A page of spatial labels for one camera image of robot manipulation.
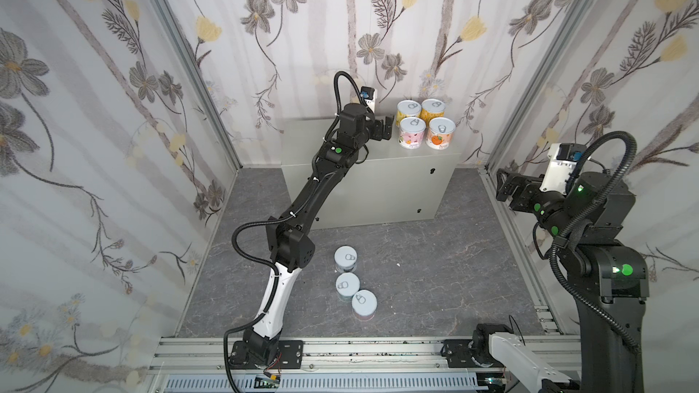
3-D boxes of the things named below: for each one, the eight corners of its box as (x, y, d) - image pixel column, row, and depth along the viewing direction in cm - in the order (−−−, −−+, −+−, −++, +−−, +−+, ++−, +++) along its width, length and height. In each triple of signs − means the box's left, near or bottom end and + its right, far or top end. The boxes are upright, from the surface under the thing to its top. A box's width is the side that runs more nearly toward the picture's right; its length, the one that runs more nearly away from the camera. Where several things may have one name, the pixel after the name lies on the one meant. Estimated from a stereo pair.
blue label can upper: (334, 274, 91) (333, 266, 86) (335, 253, 96) (334, 245, 91) (357, 274, 91) (357, 266, 86) (356, 253, 96) (357, 245, 91)
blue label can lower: (335, 302, 85) (334, 295, 81) (336, 279, 90) (335, 272, 85) (359, 302, 85) (360, 296, 81) (359, 279, 90) (359, 272, 86)
